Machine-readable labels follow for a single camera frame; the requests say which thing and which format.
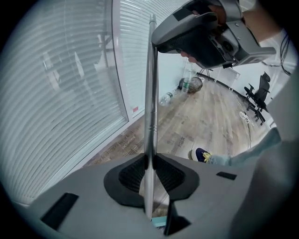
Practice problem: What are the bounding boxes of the green label plastic bottle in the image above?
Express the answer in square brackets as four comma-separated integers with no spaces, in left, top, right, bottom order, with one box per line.
[181,77,192,93]

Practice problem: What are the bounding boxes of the person's right hand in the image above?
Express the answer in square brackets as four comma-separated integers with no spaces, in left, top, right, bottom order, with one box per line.
[181,5,227,63]

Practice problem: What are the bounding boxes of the teal floor squeegee mop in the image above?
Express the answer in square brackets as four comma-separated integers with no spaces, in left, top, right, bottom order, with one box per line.
[143,13,168,229]

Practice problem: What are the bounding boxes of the white cable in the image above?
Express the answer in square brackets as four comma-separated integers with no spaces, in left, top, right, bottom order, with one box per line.
[239,110,255,125]

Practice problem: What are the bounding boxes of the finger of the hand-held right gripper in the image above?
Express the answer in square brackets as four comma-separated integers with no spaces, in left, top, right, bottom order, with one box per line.
[158,22,235,70]
[151,0,221,52]

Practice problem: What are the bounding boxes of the person's right shoe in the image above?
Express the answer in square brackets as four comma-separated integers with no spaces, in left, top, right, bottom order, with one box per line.
[191,147,213,163]

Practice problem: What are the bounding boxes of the black office chair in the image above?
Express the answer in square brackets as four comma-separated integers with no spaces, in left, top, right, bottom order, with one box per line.
[243,71,272,126]

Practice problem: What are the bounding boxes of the person's blue jeans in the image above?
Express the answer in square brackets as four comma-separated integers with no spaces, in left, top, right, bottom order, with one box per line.
[207,127,284,169]

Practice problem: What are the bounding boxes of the dark fabric bag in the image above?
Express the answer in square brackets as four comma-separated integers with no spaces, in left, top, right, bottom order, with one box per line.
[178,77,204,94]

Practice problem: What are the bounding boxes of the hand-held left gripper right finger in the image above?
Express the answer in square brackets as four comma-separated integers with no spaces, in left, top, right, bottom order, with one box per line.
[153,153,255,239]

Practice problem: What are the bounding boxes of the clear plastic bottle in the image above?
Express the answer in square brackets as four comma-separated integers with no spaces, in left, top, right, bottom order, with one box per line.
[159,89,178,107]

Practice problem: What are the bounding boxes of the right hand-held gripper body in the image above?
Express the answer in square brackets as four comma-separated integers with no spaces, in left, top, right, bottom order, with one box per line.
[209,0,277,68]

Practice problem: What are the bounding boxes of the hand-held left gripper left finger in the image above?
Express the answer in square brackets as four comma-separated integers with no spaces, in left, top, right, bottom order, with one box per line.
[29,153,152,239]

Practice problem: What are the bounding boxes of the person's right forearm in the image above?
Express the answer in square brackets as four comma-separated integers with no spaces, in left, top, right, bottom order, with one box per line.
[242,0,285,45]

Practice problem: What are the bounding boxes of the black cable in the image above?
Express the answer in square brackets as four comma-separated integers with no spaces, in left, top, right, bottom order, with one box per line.
[261,29,293,76]

